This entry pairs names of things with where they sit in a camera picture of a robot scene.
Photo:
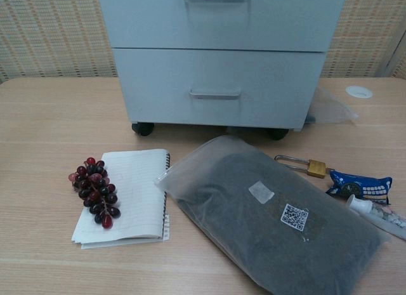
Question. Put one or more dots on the white spiral notebook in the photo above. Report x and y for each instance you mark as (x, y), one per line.
(136, 193)

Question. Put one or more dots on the dark red grape bunch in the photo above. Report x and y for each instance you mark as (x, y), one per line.
(95, 190)

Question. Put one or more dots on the brass padlock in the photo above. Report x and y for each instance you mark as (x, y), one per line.
(316, 169)

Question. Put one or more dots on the cabinet drawer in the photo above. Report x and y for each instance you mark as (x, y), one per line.
(142, 19)
(152, 79)

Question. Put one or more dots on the white drawer cabinet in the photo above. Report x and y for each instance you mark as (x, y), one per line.
(295, 127)

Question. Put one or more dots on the black caster wheel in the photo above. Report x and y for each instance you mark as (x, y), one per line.
(278, 134)
(143, 129)

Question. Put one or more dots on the frosted bag with dark cloth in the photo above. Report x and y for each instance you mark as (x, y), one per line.
(241, 231)

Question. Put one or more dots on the blue snack packet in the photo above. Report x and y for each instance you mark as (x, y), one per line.
(374, 188)

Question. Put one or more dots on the white toothpaste tube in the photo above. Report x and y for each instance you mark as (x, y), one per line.
(383, 217)

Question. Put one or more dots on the clear plastic bag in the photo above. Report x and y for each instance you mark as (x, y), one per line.
(330, 108)

